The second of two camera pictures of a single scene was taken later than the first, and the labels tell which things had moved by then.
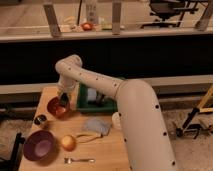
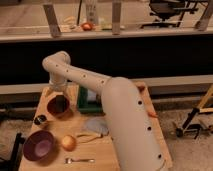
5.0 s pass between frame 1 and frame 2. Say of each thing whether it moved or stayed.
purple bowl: stayed
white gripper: moved
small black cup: stayed
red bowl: stayed
